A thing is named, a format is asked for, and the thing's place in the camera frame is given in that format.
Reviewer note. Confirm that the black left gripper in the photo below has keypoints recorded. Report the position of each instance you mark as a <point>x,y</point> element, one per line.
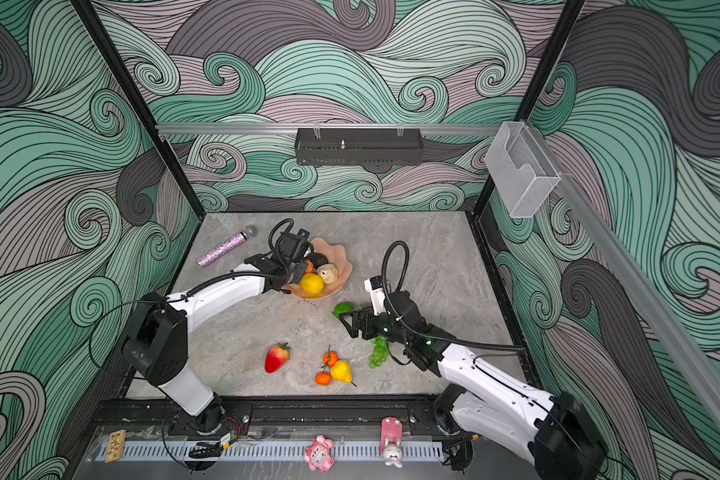
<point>300,272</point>

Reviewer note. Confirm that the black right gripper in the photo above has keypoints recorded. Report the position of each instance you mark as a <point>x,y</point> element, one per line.
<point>359,315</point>

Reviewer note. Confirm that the yellow fake lemon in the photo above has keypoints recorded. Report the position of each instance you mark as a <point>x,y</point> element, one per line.
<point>312,284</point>

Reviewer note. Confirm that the beige fake pear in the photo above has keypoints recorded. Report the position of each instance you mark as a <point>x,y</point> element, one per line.
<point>329,273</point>

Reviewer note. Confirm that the pink scalloped fruit bowl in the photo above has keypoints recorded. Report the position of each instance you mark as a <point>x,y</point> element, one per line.
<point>337,256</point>

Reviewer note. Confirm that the green fake lime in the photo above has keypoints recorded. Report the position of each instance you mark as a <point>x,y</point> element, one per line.
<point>343,308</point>

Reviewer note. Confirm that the yellow fake pear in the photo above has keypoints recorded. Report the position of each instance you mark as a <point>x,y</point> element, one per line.
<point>341,371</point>

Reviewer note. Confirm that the red fake strawberry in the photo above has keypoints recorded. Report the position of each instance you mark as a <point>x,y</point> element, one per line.
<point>277,356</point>

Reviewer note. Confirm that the dark fake avocado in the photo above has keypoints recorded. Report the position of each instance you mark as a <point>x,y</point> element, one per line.
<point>317,259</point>

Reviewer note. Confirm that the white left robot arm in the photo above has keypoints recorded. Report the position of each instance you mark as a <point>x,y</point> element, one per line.
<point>155,339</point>

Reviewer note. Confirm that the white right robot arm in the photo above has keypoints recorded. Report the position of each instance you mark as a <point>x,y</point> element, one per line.
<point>553,432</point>

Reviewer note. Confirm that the green fake grape bunch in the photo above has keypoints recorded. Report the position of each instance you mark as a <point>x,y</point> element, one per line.
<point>380,353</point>

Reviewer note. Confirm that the orange fake tangerine upper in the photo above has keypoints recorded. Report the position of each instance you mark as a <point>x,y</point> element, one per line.
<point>330,358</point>

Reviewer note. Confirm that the orange fake tangerine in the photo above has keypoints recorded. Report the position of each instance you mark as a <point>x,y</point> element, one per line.
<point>323,378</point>
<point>330,358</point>

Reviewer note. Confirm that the orange fake tangerine lower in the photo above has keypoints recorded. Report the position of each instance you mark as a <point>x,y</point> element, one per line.
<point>323,378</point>

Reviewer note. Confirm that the pink glitter microphone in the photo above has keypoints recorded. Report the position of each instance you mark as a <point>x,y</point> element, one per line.
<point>227,246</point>

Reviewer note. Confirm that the pink and white bunny toy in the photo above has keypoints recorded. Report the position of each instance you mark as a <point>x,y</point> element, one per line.
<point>391,442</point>

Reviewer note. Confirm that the pink toy figure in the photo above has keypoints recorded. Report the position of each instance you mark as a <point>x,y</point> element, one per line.
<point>318,455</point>

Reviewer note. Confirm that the yellow label tag left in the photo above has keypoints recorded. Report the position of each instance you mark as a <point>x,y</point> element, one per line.
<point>115,446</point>

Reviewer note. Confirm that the black perforated wall tray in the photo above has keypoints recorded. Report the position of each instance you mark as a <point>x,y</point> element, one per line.
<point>376,147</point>

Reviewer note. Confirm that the white slotted cable duct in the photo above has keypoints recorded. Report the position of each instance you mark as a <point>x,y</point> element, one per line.
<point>282,451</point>

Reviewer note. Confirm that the clear plastic wall box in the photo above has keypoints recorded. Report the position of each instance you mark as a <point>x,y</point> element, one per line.
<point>522,168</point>

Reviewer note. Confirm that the grey aluminium rail back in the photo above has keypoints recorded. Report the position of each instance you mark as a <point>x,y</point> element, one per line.
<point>251,128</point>

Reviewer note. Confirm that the grey aluminium rail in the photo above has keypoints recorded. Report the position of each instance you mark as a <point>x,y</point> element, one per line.
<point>251,128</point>
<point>585,191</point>

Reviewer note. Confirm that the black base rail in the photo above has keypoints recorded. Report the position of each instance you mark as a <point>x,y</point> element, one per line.
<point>420,414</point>

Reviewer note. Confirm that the grey aluminium rail right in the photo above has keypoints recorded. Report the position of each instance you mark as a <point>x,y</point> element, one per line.
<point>585,191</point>

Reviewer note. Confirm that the black corner frame post left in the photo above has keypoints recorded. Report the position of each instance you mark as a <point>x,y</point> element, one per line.
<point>96,30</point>

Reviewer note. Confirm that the black corner frame post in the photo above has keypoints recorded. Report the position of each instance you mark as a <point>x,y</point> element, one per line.
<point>548,60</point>
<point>96,30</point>

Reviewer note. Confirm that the black corner frame post right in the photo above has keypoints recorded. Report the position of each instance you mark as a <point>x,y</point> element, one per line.
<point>548,60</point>

